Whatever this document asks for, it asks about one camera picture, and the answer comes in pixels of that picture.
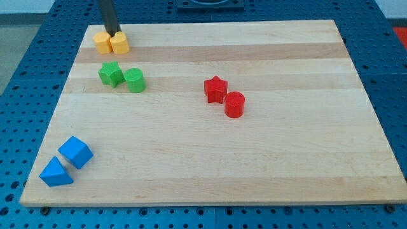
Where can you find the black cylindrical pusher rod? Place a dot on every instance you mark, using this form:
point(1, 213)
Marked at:
point(109, 16)

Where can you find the red cylinder block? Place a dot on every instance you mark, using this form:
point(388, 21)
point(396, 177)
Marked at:
point(234, 104)

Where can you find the yellow block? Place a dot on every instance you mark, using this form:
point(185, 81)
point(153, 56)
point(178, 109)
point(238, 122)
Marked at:
point(119, 43)
point(102, 42)

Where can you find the blue cube block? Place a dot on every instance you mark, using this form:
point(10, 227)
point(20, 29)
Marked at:
point(76, 152)

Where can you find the green star block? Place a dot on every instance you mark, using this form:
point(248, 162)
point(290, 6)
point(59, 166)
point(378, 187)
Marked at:
point(111, 74)

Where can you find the blue triangle block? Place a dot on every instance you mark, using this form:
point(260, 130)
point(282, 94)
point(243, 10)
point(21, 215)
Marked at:
point(54, 174)

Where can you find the yellow block left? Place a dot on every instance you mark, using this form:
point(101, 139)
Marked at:
point(102, 42)

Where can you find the green cylinder block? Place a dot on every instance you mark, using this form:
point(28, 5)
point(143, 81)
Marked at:
point(135, 80)

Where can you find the wooden board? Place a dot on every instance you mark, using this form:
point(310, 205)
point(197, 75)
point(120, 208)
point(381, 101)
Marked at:
point(308, 135)

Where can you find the yellow block right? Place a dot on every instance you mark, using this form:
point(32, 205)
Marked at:
point(119, 43)

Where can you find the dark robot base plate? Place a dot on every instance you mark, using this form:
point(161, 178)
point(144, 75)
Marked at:
point(211, 5)

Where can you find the red star block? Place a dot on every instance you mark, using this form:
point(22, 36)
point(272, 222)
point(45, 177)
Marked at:
point(215, 89)

